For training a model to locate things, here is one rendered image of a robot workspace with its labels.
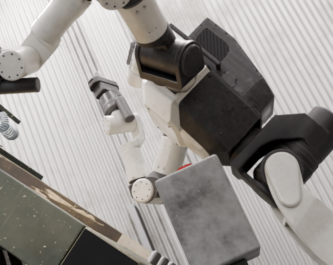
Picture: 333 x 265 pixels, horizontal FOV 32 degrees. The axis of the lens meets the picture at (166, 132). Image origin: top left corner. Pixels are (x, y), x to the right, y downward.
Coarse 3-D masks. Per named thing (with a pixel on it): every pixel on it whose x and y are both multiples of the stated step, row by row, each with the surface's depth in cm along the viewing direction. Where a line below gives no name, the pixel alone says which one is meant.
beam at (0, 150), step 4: (0, 148) 281; (0, 152) 283; (4, 152) 286; (4, 156) 288; (8, 156) 292; (12, 156) 295; (12, 160) 297; (16, 160) 301; (20, 160) 306; (16, 164) 303; (20, 164) 306; (24, 164) 311; (24, 168) 313; (28, 168) 317; (32, 172) 324; (36, 172) 328; (36, 176) 330; (40, 176) 334
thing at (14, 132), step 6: (0, 108) 264; (12, 114) 275; (18, 120) 283; (12, 126) 267; (0, 132) 265; (6, 132) 264; (12, 132) 266; (18, 132) 274; (6, 138) 269; (12, 138) 269
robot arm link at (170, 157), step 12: (168, 144) 182; (156, 156) 185; (168, 156) 181; (180, 156) 182; (156, 168) 183; (168, 168) 181; (144, 180) 181; (132, 192) 183; (144, 192) 181; (156, 192) 179
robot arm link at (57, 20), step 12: (60, 0) 120; (72, 0) 119; (84, 0) 120; (96, 0) 121; (48, 12) 121; (60, 12) 121; (72, 12) 121; (48, 24) 122; (60, 24) 122; (60, 36) 125
